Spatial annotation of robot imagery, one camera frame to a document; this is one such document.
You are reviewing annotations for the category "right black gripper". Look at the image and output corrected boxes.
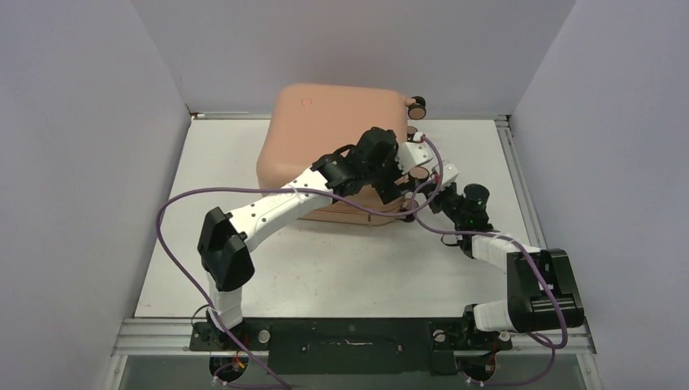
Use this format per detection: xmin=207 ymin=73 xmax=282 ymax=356
xmin=422 ymin=179 xmax=469 ymax=226

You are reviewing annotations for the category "pink suitcase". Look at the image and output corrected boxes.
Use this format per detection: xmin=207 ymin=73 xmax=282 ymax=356
xmin=255 ymin=82 xmax=431 ymax=228

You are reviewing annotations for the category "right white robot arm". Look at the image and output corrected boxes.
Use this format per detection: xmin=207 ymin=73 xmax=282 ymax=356
xmin=430 ymin=184 xmax=585 ymax=348

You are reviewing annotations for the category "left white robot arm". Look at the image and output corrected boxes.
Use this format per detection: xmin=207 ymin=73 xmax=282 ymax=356
xmin=197 ymin=128 xmax=434 ymax=349

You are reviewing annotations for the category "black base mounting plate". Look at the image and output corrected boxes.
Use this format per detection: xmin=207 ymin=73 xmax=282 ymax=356
xmin=189 ymin=317 xmax=513 ymax=376

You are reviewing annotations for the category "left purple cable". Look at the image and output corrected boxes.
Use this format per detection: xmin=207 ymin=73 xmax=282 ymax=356
xmin=156 ymin=134 xmax=445 ymax=390

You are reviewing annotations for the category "purple cable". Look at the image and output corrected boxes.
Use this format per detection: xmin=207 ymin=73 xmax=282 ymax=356
xmin=409 ymin=177 xmax=570 ymax=388
xmin=156 ymin=134 xmax=445 ymax=390

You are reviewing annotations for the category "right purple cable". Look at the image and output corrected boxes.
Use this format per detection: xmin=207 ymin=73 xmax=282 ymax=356
xmin=409 ymin=177 xmax=570 ymax=388

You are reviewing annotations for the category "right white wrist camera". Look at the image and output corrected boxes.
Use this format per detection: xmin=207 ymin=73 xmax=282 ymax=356
xmin=433 ymin=161 xmax=459 ymax=190

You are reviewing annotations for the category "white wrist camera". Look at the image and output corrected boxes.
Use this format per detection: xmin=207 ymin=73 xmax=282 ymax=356
xmin=433 ymin=161 xmax=459 ymax=190
xmin=395 ymin=132 xmax=435 ymax=174

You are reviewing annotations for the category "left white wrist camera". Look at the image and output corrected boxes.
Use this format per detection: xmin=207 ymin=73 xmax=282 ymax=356
xmin=395 ymin=132 xmax=435 ymax=174

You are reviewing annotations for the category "aluminium frame rail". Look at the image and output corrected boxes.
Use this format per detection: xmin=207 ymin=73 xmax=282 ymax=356
xmin=115 ymin=117 xmax=591 ymax=389

